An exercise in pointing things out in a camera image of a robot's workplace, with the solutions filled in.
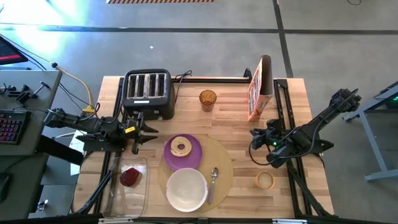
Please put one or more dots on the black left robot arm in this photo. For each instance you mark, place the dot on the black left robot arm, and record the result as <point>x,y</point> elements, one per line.
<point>93,126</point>

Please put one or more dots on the black frame under right arm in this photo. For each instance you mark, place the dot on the black frame under right arm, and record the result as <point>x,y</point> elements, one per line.
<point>298,186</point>

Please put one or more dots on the black table rail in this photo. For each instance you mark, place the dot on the black table rail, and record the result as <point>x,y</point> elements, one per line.
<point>217,221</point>
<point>211,80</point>

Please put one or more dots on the backlit keyboard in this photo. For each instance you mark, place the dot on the backlit keyboard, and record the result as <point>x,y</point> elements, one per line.
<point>12,127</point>

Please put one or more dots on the black rear table rail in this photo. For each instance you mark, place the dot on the black rear table rail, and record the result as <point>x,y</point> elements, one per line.
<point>211,80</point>

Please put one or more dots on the round woven placemat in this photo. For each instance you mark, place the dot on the round woven placemat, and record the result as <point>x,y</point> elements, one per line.
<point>224,155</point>

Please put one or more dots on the Cheerios cereal box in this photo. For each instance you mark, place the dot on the Cheerios cereal box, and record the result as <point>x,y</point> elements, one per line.
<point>259,102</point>

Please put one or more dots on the grey metal stand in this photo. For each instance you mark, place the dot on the grey metal stand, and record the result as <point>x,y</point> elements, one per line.
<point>381,175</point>

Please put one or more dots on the black frame under left arm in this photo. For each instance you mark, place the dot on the black frame under left arm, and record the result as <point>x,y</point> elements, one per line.
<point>119,90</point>

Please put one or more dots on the black desk clamp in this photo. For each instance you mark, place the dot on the black desk clamp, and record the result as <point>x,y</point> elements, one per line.
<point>25,96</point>

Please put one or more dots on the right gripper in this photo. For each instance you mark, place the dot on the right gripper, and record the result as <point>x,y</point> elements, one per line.
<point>270,132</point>

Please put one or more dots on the white paper sheet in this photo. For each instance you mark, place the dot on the white paper sheet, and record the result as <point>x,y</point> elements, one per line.
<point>75,143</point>

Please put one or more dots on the white bowl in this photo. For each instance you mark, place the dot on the white bowl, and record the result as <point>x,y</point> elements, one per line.
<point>186,189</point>

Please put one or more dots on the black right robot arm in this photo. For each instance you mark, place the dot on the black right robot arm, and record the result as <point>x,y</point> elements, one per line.
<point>311,130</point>

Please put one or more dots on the black four-slot toaster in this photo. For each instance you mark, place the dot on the black four-slot toaster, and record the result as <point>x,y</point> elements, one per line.
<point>147,107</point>

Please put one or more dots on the grey desk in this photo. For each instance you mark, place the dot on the grey desk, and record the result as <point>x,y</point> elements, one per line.
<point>37,93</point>

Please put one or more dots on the purple plastic plate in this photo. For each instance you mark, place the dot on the purple plastic plate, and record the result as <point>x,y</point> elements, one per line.
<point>186,163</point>

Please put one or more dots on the computer monitor on desk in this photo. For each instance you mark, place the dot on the computer monitor on desk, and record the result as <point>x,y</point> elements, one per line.
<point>11,53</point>

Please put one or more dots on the clear plastic container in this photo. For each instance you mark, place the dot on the clear plastic container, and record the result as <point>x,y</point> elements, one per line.
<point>130,202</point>

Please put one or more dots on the toasted bagel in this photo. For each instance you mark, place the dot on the toasted bagel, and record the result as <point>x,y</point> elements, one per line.
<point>175,152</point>

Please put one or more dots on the black front table rail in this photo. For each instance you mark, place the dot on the black front table rail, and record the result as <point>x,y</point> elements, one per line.
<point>217,221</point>

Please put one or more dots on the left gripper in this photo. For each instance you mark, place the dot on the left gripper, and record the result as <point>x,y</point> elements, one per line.
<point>136,130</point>

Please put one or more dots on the dark red lump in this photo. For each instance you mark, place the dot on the dark red lump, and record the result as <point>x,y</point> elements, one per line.
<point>130,177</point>

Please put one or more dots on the amber glass cup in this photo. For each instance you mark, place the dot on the amber glass cup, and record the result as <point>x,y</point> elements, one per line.
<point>207,99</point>

